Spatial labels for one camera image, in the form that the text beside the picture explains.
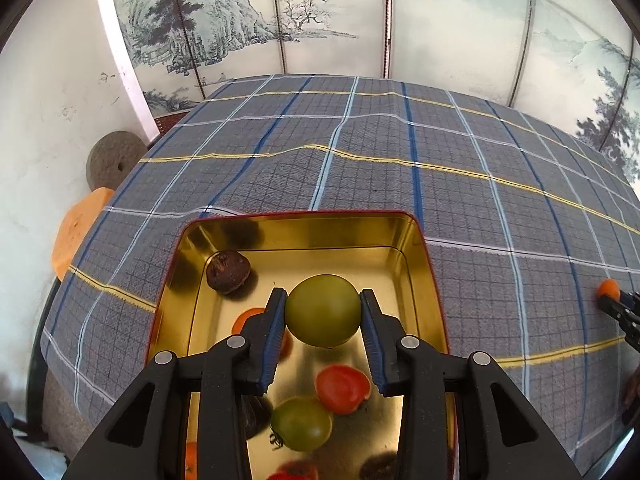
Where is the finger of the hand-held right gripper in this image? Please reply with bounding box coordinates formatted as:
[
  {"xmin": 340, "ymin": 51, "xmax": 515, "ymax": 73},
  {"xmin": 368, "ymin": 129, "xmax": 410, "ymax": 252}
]
[{"xmin": 600, "ymin": 291, "xmax": 640, "ymax": 353}]

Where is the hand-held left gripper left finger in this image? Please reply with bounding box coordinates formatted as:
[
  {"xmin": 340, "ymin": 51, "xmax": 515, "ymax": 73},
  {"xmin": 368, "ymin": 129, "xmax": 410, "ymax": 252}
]
[{"xmin": 62, "ymin": 287, "xmax": 289, "ymax": 480}]

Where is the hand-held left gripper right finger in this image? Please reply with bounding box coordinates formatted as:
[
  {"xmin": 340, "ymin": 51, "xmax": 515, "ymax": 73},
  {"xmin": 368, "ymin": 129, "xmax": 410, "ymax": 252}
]
[{"xmin": 360, "ymin": 288, "xmax": 583, "ymax": 480}]

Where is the red tomato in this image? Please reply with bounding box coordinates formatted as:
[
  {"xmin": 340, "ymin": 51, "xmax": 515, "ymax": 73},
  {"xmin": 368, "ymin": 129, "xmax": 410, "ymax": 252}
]
[
  {"xmin": 315, "ymin": 365, "xmax": 372, "ymax": 415},
  {"xmin": 267, "ymin": 460, "xmax": 319, "ymax": 480}
]

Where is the green tomato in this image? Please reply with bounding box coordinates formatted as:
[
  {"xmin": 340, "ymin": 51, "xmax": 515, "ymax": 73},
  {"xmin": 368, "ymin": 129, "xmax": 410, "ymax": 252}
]
[
  {"xmin": 285, "ymin": 273, "xmax": 362, "ymax": 348},
  {"xmin": 270, "ymin": 397, "xmax": 334, "ymax": 452}
]

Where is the round dark purple passion fruit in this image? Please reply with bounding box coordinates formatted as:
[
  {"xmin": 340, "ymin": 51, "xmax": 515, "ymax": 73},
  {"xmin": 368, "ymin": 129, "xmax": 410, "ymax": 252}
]
[{"xmin": 240, "ymin": 395, "xmax": 273, "ymax": 441}]

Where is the shrivelled dark brown fruit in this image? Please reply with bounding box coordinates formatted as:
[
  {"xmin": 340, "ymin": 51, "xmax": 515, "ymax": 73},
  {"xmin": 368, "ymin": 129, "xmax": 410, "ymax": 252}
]
[{"xmin": 206, "ymin": 251, "xmax": 252, "ymax": 295}]

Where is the gold metal tin tray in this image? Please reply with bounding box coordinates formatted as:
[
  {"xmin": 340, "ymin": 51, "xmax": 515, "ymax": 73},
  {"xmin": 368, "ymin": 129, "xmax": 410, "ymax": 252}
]
[{"xmin": 145, "ymin": 211, "xmax": 458, "ymax": 480}]

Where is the person's right hand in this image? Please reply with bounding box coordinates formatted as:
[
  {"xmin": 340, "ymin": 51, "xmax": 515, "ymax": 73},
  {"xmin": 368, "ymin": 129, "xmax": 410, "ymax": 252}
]
[{"xmin": 624, "ymin": 366, "xmax": 640, "ymax": 409}]

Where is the grey plaid tablecloth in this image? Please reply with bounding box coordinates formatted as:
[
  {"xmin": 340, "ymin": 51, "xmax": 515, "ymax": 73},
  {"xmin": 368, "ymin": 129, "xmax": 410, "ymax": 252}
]
[{"xmin": 40, "ymin": 74, "xmax": 640, "ymax": 466}]

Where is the orange round stool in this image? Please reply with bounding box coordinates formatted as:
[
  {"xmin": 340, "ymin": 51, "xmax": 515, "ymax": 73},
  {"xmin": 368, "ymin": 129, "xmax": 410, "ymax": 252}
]
[{"xmin": 51, "ymin": 187, "xmax": 116, "ymax": 282}]

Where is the dark red wooden table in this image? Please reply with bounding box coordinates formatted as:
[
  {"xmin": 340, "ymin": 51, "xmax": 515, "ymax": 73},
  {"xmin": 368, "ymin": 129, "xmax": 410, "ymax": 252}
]
[{"xmin": 152, "ymin": 112, "xmax": 193, "ymax": 136}]

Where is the landscape painted folding screen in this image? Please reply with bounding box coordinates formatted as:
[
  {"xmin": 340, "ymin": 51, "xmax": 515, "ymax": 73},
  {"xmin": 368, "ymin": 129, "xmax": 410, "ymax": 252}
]
[{"xmin": 107, "ymin": 0, "xmax": 640, "ymax": 186}]

